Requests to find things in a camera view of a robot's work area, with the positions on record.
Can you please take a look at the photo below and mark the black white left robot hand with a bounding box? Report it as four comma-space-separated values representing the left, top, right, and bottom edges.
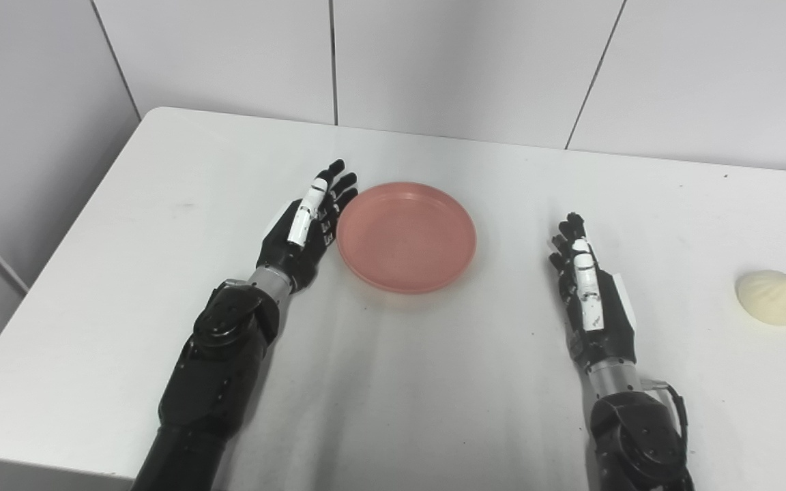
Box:
257, 159, 359, 293

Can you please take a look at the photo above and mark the pink round plate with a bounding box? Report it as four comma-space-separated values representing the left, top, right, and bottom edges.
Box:
336, 181, 478, 295

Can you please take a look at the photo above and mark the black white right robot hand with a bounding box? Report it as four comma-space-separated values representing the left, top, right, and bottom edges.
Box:
549, 212, 637, 374

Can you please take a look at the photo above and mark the cream steamed bun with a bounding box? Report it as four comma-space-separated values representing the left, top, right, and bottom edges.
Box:
736, 270, 786, 326

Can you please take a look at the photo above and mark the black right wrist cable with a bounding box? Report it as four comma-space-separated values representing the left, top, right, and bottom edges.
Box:
642, 377, 689, 437

